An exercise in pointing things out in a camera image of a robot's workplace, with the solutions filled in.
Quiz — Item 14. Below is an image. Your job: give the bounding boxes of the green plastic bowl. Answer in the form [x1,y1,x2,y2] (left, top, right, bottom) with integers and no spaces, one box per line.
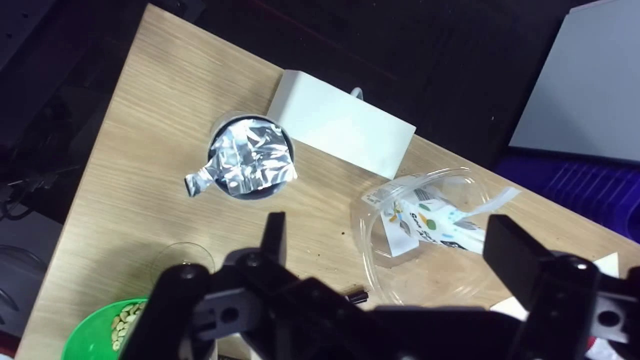
[60,296,150,360]

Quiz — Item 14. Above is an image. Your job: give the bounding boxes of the white paper scrap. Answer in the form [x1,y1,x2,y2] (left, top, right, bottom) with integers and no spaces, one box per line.
[591,251,623,279]

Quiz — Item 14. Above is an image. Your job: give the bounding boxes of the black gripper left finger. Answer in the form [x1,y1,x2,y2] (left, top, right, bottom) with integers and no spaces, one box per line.
[261,210,291,268]

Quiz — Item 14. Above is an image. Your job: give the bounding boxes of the crumpled silver foil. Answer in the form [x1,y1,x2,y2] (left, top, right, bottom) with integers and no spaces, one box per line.
[183,121,301,199]

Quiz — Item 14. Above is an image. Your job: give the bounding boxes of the white rectangular box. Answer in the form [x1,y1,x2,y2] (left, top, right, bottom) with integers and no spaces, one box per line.
[266,67,418,180]

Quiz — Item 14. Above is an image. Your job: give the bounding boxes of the round dark cup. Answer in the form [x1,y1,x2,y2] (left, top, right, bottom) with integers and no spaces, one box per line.
[207,113,298,202]

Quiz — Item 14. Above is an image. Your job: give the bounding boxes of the printed plastic snack packet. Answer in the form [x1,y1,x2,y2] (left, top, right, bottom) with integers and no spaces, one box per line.
[362,173,523,259]

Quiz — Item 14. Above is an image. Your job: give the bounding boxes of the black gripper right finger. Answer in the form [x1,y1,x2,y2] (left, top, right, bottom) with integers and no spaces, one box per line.
[483,214,556,316]

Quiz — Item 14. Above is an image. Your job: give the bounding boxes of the grey flat board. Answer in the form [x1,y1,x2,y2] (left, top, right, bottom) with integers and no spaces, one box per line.
[509,0,640,165]

